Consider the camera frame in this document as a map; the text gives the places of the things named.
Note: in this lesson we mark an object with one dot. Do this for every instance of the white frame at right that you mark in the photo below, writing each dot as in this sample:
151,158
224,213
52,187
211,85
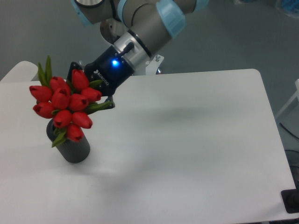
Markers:
290,104

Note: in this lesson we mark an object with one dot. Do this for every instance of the red tulip bouquet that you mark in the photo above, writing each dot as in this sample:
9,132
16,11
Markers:
68,103

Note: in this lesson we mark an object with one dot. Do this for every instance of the white chair seat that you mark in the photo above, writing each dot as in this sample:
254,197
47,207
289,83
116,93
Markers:
22,72

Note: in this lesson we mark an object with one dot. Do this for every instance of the black device at table edge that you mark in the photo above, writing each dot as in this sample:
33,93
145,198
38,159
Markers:
291,200

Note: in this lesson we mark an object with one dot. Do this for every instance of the dark grey ribbed vase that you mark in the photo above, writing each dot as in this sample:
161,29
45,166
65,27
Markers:
73,152

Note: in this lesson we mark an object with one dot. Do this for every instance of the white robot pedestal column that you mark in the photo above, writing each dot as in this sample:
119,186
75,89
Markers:
116,34

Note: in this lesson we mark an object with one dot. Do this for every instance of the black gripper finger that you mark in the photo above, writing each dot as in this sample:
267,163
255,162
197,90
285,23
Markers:
74,66
108,103

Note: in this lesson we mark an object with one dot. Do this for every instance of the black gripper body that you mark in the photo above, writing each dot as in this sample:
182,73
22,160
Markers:
109,86

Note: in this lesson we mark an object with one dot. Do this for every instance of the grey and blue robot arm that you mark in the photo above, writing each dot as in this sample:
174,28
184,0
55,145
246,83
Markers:
151,24

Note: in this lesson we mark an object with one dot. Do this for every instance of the blue items in clear bag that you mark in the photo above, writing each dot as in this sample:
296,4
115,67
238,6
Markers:
288,7

